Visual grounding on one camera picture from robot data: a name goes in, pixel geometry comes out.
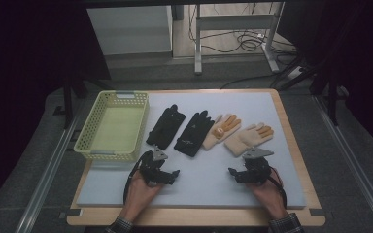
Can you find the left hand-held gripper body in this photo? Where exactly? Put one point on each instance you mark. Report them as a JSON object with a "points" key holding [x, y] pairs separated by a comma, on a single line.
{"points": [[150, 168]]}

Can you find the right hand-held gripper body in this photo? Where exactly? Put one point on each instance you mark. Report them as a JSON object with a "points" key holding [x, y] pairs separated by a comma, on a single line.
{"points": [[257, 170]]}

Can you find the plain beige and orange glove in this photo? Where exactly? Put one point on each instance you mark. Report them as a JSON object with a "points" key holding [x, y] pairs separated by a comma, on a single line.
{"points": [[246, 139]]}

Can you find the beige glove with orange ornament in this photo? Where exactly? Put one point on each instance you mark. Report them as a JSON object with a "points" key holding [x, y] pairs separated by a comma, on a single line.
{"points": [[215, 137]]}

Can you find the black glove with white mark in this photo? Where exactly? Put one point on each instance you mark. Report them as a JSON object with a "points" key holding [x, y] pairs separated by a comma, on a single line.
{"points": [[192, 134]]}

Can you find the plain black glove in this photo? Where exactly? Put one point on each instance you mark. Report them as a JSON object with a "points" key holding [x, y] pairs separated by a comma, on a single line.
{"points": [[165, 127]]}

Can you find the pale green plastic basket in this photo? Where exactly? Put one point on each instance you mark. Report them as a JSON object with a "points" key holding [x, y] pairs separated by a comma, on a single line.
{"points": [[116, 129]]}

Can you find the person's right hand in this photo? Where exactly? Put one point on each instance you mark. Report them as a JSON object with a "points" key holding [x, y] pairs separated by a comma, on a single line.
{"points": [[270, 197]]}

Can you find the person's left hand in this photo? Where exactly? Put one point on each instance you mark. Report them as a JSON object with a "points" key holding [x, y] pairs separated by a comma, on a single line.
{"points": [[139, 197]]}

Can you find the white foam mat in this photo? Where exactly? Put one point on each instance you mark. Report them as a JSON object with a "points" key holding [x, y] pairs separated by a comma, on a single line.
{"points": [[207, 184]]}

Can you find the white power strip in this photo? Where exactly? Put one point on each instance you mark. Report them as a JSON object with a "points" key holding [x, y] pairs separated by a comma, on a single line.
{"points": [[294, 72]]}

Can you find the black tripod stand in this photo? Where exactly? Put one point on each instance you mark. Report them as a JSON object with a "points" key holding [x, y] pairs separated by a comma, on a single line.
{"points": [[332, 93]]}

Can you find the black stand legs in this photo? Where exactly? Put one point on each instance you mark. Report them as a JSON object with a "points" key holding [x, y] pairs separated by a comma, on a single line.
{"points": [[67, 100]]}

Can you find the white cabinet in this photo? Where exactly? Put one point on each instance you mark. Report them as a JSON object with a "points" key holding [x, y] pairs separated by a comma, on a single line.
{"points": [[129, 29]]}

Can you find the aluminium rail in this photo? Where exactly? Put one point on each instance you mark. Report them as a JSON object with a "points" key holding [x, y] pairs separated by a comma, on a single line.
{"points": [[45, 181], [353, 161]]}

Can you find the grey metal desk frame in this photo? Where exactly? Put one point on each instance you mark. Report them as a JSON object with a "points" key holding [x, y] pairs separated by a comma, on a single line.
{"points": [[236, 22]]}

